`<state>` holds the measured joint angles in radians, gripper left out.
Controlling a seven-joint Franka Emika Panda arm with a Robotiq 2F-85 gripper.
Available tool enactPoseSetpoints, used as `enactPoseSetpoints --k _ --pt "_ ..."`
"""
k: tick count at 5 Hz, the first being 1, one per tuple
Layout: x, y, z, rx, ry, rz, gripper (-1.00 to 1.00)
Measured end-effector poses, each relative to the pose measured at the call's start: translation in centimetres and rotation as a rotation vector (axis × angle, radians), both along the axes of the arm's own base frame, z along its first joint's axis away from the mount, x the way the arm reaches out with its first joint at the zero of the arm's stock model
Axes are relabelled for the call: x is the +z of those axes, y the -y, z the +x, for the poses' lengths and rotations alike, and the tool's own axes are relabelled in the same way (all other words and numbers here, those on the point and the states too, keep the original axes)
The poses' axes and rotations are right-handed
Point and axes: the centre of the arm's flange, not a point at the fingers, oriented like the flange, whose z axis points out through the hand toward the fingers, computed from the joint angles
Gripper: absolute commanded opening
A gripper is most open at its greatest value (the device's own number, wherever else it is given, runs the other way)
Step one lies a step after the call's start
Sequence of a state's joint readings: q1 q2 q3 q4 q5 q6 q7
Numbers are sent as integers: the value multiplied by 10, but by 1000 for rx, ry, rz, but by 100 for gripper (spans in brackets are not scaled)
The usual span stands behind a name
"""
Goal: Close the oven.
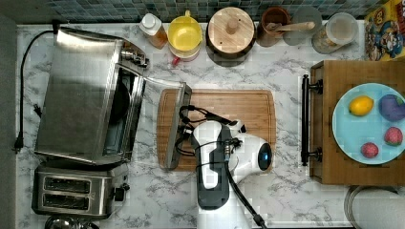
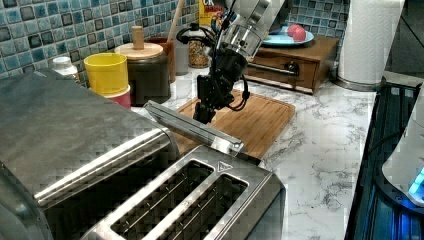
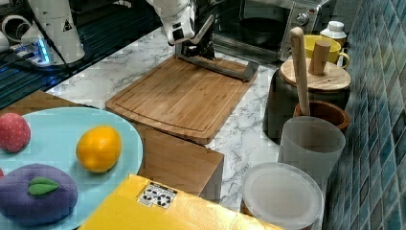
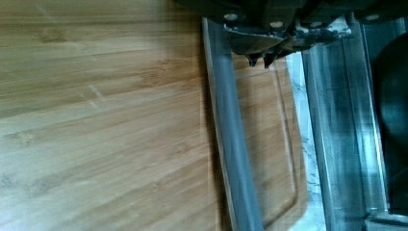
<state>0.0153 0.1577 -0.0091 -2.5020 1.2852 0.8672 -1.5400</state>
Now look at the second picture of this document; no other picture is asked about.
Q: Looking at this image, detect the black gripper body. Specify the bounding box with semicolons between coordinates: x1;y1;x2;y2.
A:
197;48;249;110

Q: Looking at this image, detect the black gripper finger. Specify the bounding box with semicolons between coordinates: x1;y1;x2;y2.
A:
193;102;216;124

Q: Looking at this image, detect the glass oven door with handle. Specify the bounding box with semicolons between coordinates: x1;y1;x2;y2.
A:
144;100;245;156

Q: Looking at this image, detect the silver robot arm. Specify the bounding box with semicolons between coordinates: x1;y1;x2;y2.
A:
193;0;292;124

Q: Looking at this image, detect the plastic jar with white lid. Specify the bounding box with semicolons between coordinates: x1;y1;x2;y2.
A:
188;24;209;68

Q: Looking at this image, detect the frosted plastic cup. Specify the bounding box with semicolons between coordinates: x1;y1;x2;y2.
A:
175;41;189;76

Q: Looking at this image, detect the bamboo cutting board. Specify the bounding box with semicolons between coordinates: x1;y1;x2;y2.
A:
173;89;297;160

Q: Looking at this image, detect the light blue plate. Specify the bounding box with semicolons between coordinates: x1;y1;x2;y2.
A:
263;26;314;47

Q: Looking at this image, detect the yellow cereal box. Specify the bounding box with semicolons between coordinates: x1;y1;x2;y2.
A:
198;0;224;33

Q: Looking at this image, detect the brown ceramic utensil pot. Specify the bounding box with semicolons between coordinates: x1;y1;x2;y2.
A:
148;37;175;83

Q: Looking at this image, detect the dark canister with wooden lid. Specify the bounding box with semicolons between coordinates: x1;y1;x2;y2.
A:
115;26;171;106

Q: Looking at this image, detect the red plush strawberry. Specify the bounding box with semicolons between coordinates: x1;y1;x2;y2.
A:
287;24;306;42

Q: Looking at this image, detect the wooden drawer box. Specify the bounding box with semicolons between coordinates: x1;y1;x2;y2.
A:
245;36;339;95

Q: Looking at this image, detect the red cup under mug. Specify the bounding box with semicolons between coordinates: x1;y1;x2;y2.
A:
105;86;131;109

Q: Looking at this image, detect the stainless steel slot toaster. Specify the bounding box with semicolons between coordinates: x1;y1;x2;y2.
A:
81;146;285;240

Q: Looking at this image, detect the yellow mug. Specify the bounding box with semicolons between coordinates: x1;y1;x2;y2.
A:
84;53;128;95

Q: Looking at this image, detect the white lidded jar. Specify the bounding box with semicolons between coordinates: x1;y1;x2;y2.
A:
52;56;80;83

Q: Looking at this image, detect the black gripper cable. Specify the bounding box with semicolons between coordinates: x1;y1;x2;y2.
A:
175;19;251;112

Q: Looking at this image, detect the wooden spoon handle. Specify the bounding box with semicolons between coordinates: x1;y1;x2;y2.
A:
167;0;185;43

